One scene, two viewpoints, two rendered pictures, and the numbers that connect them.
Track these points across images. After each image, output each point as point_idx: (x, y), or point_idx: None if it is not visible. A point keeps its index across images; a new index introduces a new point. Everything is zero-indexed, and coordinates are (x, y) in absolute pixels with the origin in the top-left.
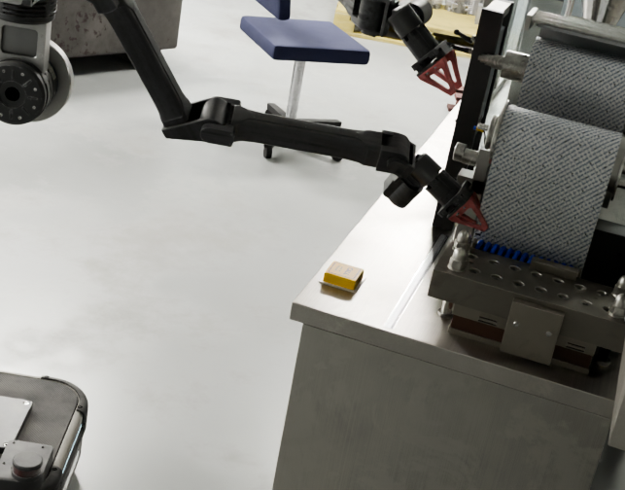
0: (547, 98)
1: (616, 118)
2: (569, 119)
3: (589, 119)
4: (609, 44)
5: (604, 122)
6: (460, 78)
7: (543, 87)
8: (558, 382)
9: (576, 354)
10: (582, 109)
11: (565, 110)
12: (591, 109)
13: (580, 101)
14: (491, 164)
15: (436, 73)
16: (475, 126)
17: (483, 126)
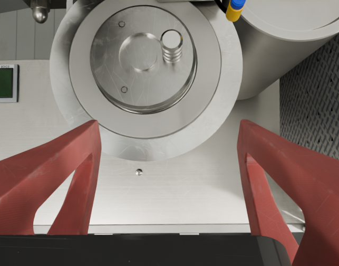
0: (337, 133)
1: (284, 138)
2: (312, 107)
3: (298, 122)
4: None
5: (289, 125)
6: (242, 183)
7: None
8: None
9: None
10: (304, 134)
11: (317, 121)
12: (299, 139)
13: (308, 147)
14: (67, 8)
15: (300, 190)
16: (233, 7)
17: (162, 50)
